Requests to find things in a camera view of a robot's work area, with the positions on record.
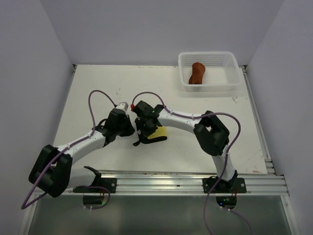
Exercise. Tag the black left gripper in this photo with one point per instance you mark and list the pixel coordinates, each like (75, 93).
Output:
(130, 129)

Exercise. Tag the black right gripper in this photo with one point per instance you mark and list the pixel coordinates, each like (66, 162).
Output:
(146, 132)

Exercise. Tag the yellow microfiber towel black trim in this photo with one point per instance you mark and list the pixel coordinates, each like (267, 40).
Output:
(159, 135)

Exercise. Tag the brown microfiber towel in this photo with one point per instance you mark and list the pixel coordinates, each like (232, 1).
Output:
(198, 70)

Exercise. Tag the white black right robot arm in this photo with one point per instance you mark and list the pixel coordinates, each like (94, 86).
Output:
(211, 134)

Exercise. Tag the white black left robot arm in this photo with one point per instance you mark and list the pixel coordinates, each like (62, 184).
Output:
(52, 170)

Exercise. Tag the white perforated plastic basket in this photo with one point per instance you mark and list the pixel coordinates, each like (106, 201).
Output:
(222, 71)

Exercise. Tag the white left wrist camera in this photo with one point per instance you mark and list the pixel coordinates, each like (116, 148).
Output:
(122, 106)

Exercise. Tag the aluminium table edge rail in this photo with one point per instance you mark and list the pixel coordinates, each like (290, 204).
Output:
(179, 184)

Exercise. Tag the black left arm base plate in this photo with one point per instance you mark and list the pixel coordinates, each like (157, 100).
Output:
(108, 183)

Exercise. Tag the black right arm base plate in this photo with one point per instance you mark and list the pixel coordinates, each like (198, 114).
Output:
(237, 185)

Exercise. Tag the aluminium right side rail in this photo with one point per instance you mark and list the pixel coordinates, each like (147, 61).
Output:
(267, 158)

